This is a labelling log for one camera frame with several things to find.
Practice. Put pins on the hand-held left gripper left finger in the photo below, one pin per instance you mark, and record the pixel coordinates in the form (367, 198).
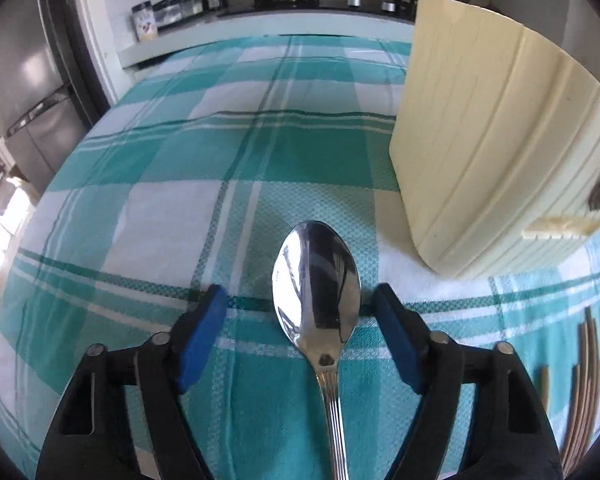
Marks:
(200, 340)

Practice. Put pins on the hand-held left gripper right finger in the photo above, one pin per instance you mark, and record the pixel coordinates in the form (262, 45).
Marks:
(400, 340)

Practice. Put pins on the silver metal spoon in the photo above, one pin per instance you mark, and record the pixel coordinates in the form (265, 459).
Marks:
(315, 280)

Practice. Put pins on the wooden chopstick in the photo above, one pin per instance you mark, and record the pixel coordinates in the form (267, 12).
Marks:
(597, 375)
(545, 387)
(589, 360)
(571, 410)
(580, 385)

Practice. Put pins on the cream ribbed utensil holder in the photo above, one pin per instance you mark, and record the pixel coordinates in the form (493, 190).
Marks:
(480, 135)

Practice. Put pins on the teal white checked tablecloth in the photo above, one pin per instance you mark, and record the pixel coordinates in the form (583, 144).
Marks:
(155, 210)

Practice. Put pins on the steel refrigerator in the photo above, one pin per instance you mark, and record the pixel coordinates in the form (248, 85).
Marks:
(25, 85)

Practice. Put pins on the white label jar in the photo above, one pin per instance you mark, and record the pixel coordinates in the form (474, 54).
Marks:
(145, 22)

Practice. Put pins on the white kitchen counter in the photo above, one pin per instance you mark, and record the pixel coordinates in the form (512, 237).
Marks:
(280, 25)

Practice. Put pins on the clear spice container rack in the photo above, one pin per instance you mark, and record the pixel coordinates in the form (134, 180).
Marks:
(177, 10)

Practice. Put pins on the black gas stove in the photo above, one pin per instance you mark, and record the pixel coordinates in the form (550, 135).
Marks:
(290, 2)

